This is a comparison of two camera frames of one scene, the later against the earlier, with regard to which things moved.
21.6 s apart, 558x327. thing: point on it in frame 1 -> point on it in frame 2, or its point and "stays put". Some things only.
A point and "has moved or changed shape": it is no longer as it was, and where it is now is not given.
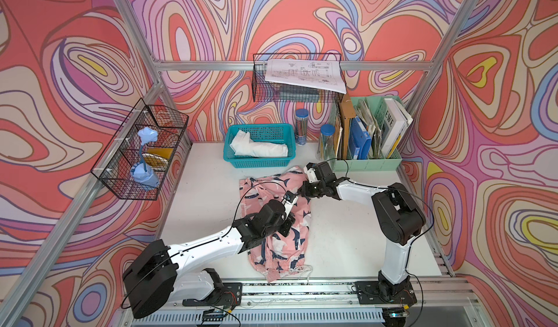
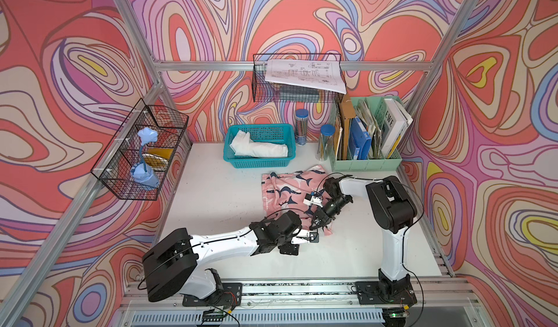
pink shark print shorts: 282,253 has moved or changed shape
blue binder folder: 360,139 stays put
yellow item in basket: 158,158 stays put
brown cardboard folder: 348,111 stays put
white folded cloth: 243,146 stays put
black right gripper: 306,192 -> 325,218
